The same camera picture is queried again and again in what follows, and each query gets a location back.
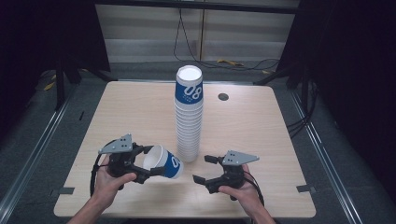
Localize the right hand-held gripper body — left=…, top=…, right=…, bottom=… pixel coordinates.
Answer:
left=204, top=150, right=261, bottom=194

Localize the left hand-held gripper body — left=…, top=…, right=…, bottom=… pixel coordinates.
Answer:
left=98, top=133, right=152, bottom=185

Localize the blue banded paper cup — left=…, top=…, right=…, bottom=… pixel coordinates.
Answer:
left=142, top=145, right=185, bottom=180

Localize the stack of white paper cups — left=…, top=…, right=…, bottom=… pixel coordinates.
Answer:
left=173, top=64, right=205, bottom=163

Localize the person's right hand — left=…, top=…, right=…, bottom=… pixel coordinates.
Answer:
left=218, top=163, right=266, bottom=216

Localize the person's left hand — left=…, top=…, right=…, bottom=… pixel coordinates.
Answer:
left=92, top=153, right=138, bottom=213

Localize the black metal stand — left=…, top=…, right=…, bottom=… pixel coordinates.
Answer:
left=253, top=62, right=311, bottom=110
left=54, top=57, right=118, bottom=111

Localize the long yellow tape strip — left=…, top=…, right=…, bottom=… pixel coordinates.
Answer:
left=217, top=58, right=245, bottom=67

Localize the dark curtain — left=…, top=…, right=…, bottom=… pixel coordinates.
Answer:
left=276, top=0, right=396, bottom=194
left=0, top=0, right=111, bottom=141

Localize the black horizontal bar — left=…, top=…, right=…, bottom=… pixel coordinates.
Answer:
left=92, top=0, right=302, bottom=15

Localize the right hand-held gripper cable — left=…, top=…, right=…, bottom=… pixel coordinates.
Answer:
left=244, top=170, right=266, bottom=208

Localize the hand-held gripper cable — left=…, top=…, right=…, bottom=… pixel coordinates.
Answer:
left=89, top=139, right=116, bottom=198
left=244, top=170, right=266, bottom=208

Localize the left hand-held gripper cable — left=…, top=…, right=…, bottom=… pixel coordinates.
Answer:
left=89, top=139, right=116, bottom=198

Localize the bundle of black cables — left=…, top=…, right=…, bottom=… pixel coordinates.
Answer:
left=286, top=78, right=318, bottom=139

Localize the metal floor rail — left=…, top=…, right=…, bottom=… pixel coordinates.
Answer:
left=0, top=83, right=80, bottom=216
left=289, top=90, right=363, bottom=224

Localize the black floor cable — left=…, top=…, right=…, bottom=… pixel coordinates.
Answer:
left=202, top=58, right=280, bottom=72

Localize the black hanging cable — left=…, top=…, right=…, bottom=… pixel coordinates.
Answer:
left=173, top=7, right=200, bottom=64

